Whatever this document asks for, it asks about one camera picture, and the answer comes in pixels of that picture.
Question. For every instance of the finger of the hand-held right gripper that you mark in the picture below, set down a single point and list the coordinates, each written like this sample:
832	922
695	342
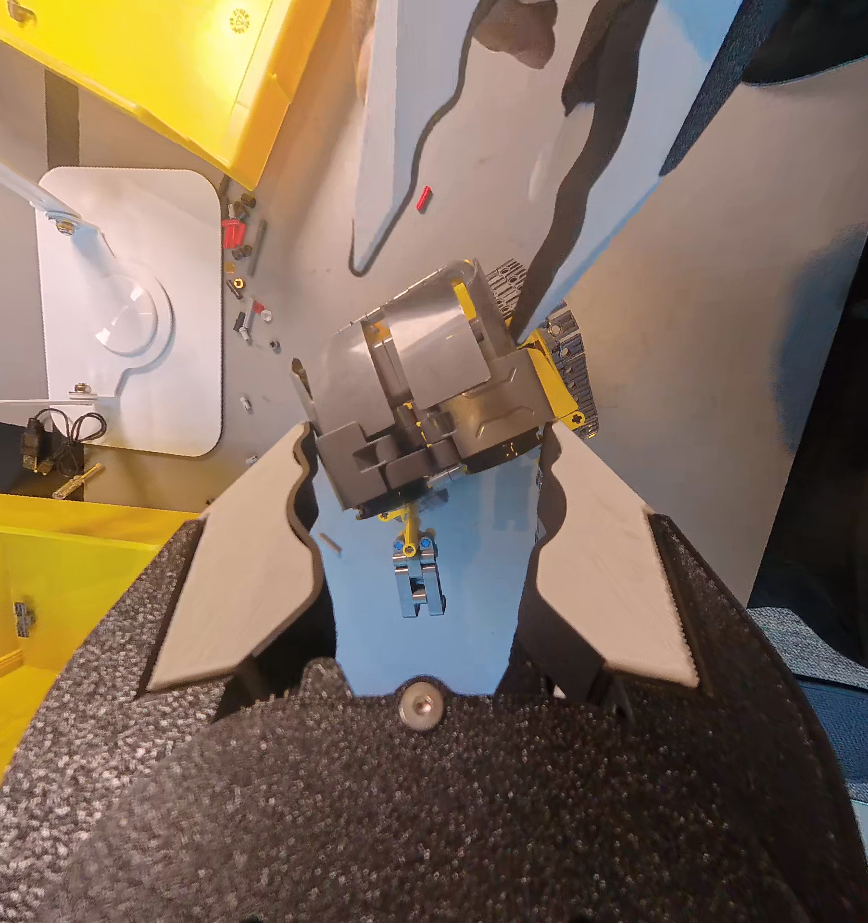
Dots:
636	130
405	116

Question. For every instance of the yellow plastic bin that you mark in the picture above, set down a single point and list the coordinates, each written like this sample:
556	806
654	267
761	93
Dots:
44	606
160	72

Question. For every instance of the grey toy robot head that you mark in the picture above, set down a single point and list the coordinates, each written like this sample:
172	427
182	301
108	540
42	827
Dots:
405	390

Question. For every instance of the small dark building piece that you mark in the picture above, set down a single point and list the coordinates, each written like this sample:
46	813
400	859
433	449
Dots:
24	617

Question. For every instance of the white book stand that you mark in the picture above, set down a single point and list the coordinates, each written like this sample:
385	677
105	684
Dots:
131	289

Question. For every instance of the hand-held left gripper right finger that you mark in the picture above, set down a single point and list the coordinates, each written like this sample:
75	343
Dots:
614	577

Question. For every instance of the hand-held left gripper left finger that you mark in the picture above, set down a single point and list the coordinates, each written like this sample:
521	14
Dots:
239	577

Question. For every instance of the yellow tracked toy robot body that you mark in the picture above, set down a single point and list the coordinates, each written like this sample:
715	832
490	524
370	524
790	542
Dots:
561	378

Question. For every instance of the person's right hand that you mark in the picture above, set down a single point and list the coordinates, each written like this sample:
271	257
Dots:
518	29

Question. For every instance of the scattered small building pieces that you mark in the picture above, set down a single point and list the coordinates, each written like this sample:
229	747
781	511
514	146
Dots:
235	231

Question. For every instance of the small red building pin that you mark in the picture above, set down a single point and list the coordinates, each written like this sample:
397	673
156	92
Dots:
424	199

